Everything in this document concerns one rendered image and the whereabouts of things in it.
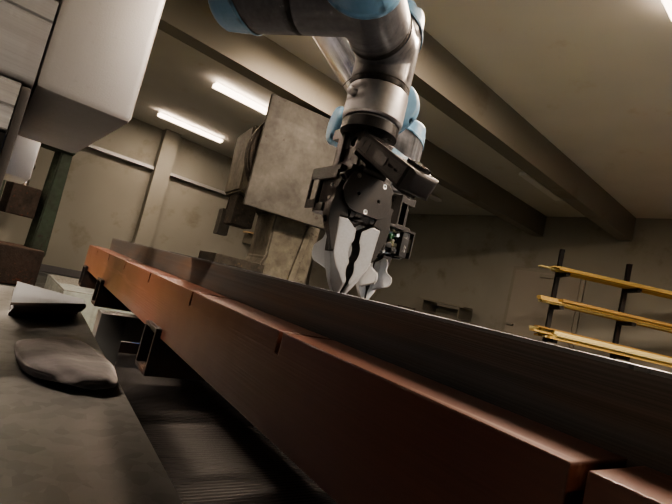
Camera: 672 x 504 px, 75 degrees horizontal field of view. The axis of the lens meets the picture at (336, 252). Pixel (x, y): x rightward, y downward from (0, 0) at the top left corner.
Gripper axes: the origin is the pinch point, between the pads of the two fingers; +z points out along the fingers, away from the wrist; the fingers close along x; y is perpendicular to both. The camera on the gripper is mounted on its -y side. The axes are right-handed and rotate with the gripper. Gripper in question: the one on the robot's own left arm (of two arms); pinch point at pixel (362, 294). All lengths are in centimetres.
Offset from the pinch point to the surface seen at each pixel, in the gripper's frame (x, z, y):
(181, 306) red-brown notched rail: -41.3, 5.7, 23.5
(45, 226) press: -37, 8, -625
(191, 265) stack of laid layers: -36.9, 1.8, 9.1
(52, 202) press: -37, -25, -625
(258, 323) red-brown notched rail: -41, 4, 40
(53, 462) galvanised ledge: -49, 18, 29
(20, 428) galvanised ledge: -52, 18, 22
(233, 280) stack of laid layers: -37.0, 2.0, 24.0
